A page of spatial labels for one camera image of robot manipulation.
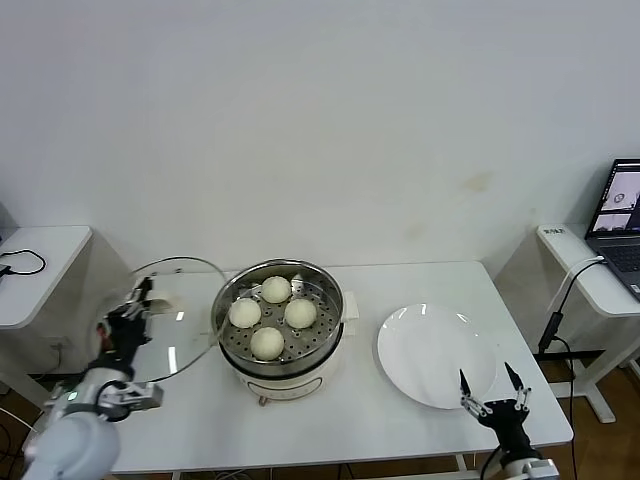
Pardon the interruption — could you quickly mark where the grey open laptop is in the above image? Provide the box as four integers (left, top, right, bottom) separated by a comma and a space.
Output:
583, 158, 640, 302

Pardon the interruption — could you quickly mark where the round glass pot lid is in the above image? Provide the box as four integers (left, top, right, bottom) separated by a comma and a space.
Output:
97, 256, 235, 387

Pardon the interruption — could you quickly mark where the round white plate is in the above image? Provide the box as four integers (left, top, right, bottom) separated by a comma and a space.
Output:
376, 303, 499, 412

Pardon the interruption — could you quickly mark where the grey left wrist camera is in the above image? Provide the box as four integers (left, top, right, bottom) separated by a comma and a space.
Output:
97, 381, 165, 412

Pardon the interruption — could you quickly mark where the white side table with cable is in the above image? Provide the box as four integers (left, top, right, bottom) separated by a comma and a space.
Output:
0, 225, 94, 454

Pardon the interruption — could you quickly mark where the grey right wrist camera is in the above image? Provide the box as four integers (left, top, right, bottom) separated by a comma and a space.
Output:
522, 458, 560, 480

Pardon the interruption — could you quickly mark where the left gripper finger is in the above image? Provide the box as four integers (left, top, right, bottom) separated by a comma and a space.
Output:
122, 278, 152, 314
139, 282, 155, 322

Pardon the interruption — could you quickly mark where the white laptop cable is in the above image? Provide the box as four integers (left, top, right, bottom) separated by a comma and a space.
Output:
547, 255, 606, 311

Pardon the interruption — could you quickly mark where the black cable with adapter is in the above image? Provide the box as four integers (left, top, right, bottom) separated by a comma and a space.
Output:
537, 259, 606, 401

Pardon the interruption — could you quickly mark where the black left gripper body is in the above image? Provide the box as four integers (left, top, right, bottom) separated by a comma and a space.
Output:
98, 307, 151, 372

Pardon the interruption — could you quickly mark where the black looped cable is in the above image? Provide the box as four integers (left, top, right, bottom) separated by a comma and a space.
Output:
0, 249, 46, 279

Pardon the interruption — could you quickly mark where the cream electric cooker pot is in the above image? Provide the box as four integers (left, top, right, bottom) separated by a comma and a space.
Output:
218, 319, 361, 407

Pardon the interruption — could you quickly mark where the stainless steel steamer basket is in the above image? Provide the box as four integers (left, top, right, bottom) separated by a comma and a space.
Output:
209, 258, 361, 369

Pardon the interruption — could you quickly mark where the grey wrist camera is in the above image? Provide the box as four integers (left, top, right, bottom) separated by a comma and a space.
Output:
97, 381, 165, 412
522, 458, 560, 480

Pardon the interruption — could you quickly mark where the white side table with laptop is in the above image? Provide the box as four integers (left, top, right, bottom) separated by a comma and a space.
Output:
536, 222, 640, 424

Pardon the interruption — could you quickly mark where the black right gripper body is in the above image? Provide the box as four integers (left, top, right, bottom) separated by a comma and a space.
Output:
477, 398, 532, 451

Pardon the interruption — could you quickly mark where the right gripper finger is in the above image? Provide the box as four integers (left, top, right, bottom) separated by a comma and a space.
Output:
458, 368, 494, 417
503, 362, 533, 411

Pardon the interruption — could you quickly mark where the white steamed baozi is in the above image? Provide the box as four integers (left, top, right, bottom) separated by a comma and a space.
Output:
227, 298, 262, 330
283, 298, 319, 330
261, 276, 291, 305
249, 326, 285, 362

